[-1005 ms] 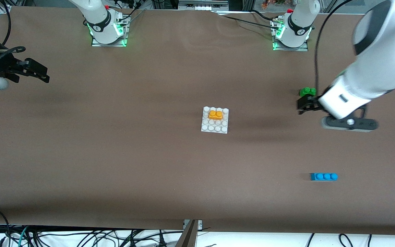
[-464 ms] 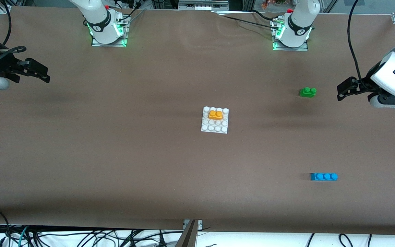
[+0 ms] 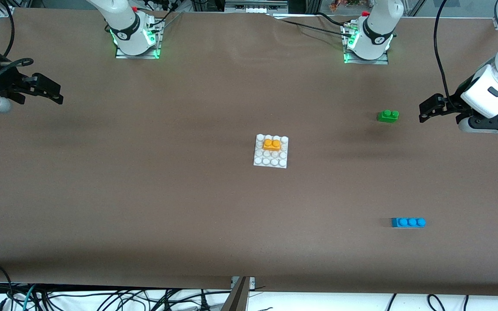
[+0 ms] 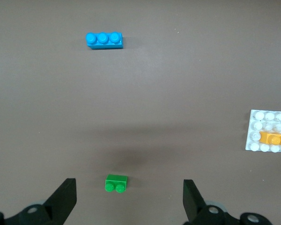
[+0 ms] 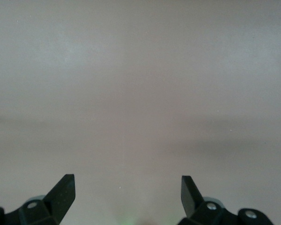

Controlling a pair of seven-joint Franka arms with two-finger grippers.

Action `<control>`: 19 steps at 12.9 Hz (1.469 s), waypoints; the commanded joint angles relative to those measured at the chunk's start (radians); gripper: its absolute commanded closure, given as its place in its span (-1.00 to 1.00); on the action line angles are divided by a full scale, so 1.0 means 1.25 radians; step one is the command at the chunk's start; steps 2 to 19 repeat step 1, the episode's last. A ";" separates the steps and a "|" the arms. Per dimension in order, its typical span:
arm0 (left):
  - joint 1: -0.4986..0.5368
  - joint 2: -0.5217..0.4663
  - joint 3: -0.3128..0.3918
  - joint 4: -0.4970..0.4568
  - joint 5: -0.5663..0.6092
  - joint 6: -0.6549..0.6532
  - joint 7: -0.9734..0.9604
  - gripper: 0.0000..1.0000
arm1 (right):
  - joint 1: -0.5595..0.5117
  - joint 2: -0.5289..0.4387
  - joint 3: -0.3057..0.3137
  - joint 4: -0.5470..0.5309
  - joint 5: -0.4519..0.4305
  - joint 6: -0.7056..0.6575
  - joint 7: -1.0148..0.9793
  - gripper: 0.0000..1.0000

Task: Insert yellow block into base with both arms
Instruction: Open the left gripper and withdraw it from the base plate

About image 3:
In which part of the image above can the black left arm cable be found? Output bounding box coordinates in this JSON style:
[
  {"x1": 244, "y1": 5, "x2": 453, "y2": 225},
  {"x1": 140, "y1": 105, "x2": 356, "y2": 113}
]
[{"x1": 434, "y1": 0, "x2": 463, "y2": 104}]

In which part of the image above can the black base connector cable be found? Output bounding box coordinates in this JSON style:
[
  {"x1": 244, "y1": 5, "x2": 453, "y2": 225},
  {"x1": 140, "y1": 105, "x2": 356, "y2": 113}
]
[{"x1": 143, "y1": 0, "x2": 185, "y2": 33}]

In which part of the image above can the blue three-stud block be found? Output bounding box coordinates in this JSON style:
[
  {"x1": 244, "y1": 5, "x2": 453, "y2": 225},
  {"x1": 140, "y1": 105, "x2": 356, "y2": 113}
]
[{"x1": 391, "y1": 217, "x2": 427, "y2": 228}]

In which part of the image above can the green two-stud block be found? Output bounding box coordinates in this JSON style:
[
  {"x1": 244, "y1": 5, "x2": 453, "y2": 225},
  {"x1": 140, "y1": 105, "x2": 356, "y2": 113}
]
[{"x1": 377, "y1": 110, "x2": 400, "y2": 124}]

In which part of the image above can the orange background object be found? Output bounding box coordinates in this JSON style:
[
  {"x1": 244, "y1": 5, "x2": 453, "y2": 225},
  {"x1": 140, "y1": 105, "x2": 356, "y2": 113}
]
[{"x1": 329, "y1": 0, "x2": 364, "y2": 11}]

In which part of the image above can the silver bolted edge bracket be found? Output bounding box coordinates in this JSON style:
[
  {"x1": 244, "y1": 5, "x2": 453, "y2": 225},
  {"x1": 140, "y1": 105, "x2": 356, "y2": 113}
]
[{"x1": 231, "y1": 276, "x2": 256, "y2": 291}]

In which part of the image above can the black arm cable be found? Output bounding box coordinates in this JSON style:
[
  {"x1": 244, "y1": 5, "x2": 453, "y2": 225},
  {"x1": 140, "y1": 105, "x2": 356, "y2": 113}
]
[
  {"x1": 434, "y1": 0, "x2": 463, "y2": 104},
  {"x1": 0, "y1": 0, "x2": 33, "y2": 93}
]

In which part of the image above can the silver metal frame piece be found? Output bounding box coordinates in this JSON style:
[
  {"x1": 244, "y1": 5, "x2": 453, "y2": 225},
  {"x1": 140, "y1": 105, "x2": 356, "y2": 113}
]
[{"x1": 224, "y1": 0, "x2": 289, "y2": 14}]

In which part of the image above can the dark table support beam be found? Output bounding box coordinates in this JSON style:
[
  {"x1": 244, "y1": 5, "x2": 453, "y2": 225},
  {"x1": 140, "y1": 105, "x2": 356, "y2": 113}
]
[{"x1": 220, "y1": 276, "x2": 249, "y2": 311}]

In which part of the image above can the teal floor cable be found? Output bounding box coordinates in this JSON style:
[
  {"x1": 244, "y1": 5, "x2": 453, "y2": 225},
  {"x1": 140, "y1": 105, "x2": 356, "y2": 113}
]
[{"x1": 21, "y1": 284, "x2": 38, "y2": 311}]

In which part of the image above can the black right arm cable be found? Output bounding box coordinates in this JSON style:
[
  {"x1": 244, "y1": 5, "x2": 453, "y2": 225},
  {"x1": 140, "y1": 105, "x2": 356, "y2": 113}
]
[{"x1": 0, "y1": 0, "x2": 33, "y2": 93}]

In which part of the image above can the long black table cable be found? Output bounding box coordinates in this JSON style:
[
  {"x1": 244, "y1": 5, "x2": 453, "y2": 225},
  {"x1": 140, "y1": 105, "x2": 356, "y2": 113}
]
[{"x1": 280, "y1": 18, "x2": 358, "y2": 39}]

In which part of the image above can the brown table cover sheet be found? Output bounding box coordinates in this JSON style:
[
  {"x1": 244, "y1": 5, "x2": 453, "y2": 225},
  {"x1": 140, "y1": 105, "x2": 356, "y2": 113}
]
[{"x1": 0, "y1": 8, "x2": 498, "y2": 297}]

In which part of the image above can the white studded base plate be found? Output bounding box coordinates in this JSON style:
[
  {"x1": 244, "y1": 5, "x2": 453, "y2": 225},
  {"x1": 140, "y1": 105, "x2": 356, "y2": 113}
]
[{"x1": 253, "y1": 134, "x2": 289, "y2": 168}]

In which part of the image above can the short black table cable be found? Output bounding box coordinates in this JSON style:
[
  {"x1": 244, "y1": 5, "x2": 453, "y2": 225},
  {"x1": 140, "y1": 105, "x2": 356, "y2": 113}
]
[{"x1": 316, "y1": 12, "x2": 350, "y2": 25}]

